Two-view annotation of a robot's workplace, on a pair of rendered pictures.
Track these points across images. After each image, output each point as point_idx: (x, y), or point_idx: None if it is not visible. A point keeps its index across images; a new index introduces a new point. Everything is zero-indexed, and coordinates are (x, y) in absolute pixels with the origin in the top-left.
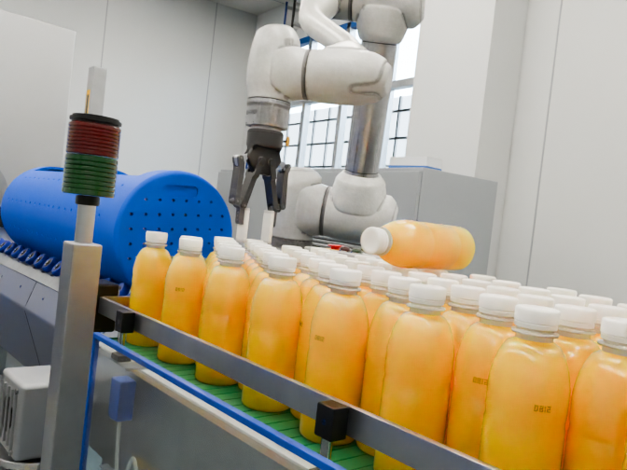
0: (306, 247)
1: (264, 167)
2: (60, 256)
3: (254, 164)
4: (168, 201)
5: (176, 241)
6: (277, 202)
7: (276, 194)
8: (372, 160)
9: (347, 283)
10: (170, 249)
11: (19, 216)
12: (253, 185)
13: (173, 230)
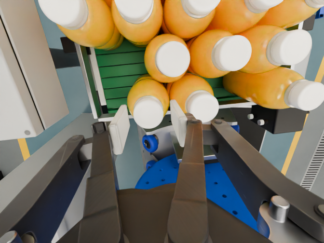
0: (34, 130)
1: (151, 211)
2: None
3: (218, 209)
4: (255, 228)
5: (210, 185)
6: (94, 140)
7: (93, 150)
8: None
9: None
10: (214, 178)
11: None
12: (188, 149)
13: (222, 195)
